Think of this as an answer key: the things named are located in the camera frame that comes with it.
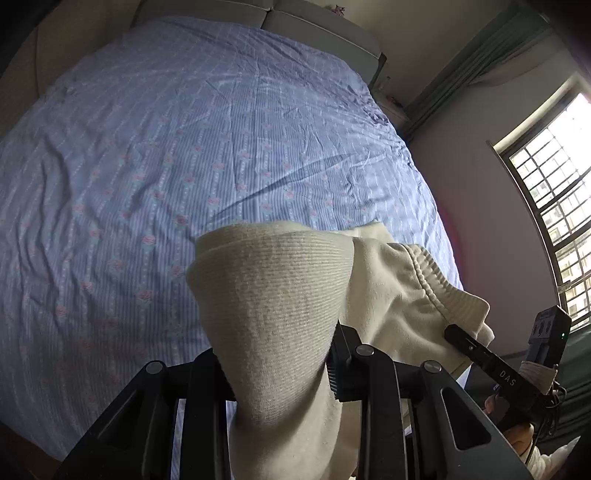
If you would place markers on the blue floral striped bed sheet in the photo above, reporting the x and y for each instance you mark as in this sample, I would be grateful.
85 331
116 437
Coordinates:
161 161

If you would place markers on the grey padded headboard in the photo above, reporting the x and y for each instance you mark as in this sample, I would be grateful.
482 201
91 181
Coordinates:
300 27

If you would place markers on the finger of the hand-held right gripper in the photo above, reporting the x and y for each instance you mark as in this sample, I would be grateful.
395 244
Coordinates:
464 341

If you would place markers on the white nightstand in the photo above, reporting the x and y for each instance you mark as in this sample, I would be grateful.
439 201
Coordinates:
390 99

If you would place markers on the person's right forearm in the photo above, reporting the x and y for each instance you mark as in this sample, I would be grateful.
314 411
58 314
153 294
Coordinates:
538 376

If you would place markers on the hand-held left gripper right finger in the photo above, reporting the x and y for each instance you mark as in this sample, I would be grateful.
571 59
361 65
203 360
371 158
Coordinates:
351 369

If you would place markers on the person's right hand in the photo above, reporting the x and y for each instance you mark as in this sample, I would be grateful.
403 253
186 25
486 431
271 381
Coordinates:
519 443

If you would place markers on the barred window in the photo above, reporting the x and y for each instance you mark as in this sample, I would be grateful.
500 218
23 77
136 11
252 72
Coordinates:
554 184

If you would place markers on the cream pants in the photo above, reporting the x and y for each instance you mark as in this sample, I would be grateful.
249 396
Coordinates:
277 300

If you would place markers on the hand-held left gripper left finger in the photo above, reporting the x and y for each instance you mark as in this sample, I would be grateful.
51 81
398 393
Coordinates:
207 383

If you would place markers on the green curtain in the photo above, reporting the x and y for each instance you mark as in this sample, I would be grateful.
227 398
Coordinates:
471 64

